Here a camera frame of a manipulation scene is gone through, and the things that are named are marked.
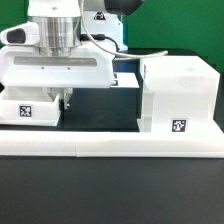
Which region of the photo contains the white front drawer box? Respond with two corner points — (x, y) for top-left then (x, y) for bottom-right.
(0, 87), (61, 126)

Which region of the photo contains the white drawer cabinet housing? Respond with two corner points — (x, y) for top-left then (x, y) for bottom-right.
(138, 56), (220, 133)

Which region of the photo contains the white L-shaped fence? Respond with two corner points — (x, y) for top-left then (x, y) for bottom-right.
(0, 122), (224, 158)

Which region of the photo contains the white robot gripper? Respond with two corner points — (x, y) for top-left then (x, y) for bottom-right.
(0, 22), (113, 110)

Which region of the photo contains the white marker sheet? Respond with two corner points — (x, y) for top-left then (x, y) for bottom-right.
(112, 72), (139, 88)

